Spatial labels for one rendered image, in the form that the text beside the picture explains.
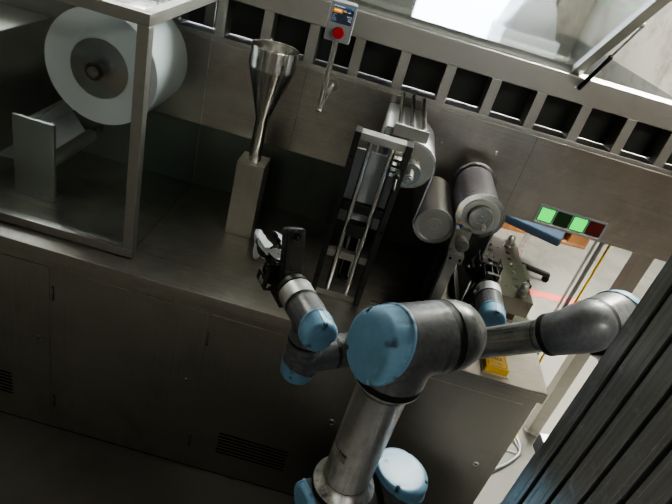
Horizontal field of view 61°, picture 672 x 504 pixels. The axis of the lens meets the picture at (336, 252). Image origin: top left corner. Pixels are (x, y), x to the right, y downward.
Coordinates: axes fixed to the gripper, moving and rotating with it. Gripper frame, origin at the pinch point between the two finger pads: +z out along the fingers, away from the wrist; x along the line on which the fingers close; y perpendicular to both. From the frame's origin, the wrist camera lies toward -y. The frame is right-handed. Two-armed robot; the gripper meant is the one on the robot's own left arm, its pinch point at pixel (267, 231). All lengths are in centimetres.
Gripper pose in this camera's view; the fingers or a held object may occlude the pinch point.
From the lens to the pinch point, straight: 136.7
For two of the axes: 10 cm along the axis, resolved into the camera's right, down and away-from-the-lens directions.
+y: -3.7, 8.2, 4.5
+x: 8.4, 0.8, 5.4
